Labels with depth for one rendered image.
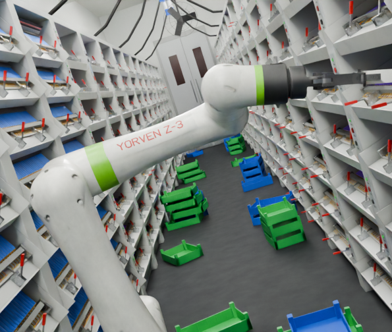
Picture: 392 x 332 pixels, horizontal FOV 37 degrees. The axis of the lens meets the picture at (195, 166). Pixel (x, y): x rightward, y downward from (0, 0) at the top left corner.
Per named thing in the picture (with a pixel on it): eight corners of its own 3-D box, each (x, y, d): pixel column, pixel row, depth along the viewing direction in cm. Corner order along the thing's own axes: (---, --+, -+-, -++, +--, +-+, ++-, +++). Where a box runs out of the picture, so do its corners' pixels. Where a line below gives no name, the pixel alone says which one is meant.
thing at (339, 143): (367, 174, 195) (344, 139, 194) (328, 153, 255) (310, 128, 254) (419, 139, 193) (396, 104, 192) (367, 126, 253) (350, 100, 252)
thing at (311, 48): (333, 57, 190) (309, 22, 189) (302, 64, 250) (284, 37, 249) (387, 20, 188) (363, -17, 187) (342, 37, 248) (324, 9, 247)
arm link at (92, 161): (48, 220, 136) (26, 172, 134) (53, 209, 149) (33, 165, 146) (121, 190, 138) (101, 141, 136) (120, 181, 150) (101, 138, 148)
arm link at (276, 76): (262, 108, 139) (265, 110, 130) (259, 58, 138) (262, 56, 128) (288, 106, 139) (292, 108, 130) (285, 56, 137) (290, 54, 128)
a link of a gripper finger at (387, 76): (363, 70, 132) (364, 70, 131) (394, 68, 131) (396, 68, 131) (364, 84, 132) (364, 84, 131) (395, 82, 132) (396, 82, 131)
